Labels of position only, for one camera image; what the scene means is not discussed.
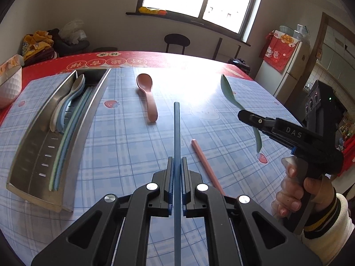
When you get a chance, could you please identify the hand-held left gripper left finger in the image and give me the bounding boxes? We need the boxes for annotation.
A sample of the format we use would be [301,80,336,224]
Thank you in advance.
[31,156,175,266]

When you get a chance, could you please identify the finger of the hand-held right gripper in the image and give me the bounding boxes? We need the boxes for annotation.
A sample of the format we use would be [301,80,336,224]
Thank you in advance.
[238,110,278,137]

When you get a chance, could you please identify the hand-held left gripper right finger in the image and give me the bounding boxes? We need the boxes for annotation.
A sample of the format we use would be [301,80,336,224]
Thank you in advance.
[181,156,323,266]

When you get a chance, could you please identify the green spoon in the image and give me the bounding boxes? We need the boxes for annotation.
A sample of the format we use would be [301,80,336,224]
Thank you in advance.
[220,74,263,155]

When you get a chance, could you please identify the green chopstick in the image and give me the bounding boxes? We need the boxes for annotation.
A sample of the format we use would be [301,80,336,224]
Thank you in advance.
[49,87,91,192]

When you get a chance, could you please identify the blue spoon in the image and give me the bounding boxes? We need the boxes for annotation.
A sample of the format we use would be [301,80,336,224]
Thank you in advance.
[57,89,84,132]

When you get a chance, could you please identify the beige spoon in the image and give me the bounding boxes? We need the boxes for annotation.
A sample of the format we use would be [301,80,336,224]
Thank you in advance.
[49,73,86,132]

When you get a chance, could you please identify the metal utensil tray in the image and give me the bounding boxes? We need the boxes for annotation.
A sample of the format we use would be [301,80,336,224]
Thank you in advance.
[6,68,112,213]

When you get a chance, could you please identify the person's right forearm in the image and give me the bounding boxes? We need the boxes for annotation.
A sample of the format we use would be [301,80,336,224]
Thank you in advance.
[300,190,355,266]

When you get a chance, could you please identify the person's right hand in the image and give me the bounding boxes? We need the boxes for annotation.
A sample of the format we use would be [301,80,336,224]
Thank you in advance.
[271,156,337,219]

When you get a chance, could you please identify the pink chopstick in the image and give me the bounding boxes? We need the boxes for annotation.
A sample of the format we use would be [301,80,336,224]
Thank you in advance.
[191,139,226,197]

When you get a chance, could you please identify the black appliance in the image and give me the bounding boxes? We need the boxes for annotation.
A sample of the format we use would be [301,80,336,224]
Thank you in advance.
[228,58,251,75]

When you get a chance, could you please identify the white fridge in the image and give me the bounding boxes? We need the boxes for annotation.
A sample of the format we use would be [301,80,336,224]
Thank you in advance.
[259,37,311,102]

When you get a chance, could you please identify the blue plaid table mat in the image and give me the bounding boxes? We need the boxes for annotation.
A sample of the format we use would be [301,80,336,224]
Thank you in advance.
[0,66,306,266]

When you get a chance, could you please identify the red printed cloth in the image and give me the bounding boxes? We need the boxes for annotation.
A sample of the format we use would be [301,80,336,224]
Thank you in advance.
[263,30,301,72]

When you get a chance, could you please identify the dark wooden chair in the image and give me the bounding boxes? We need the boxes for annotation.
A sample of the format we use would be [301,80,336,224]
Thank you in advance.
[212,37,242,61]

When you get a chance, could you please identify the red tablecloth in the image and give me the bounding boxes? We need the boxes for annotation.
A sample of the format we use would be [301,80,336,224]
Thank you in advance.
[0,50,254,125]

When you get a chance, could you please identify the pink spoon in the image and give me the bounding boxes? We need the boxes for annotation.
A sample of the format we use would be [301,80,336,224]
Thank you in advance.
[136,73,158,122]

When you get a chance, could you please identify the black round stool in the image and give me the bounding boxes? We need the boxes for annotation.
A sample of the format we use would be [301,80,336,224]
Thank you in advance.
[164,34,191,54]

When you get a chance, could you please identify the yellow packet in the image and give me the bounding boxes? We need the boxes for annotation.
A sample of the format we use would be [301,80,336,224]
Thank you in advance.
[139,6,167,16]

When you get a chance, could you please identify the clear plastic bag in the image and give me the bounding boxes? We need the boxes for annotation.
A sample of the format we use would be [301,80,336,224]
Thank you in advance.
[59,19,85,45]

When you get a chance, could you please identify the white dimpled bowl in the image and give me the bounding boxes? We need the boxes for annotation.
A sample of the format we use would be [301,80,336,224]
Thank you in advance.
[0,61,23,110]

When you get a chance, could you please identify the wooden door frame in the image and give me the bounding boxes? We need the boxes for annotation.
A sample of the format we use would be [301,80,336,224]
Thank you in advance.
[311,12,355,71]

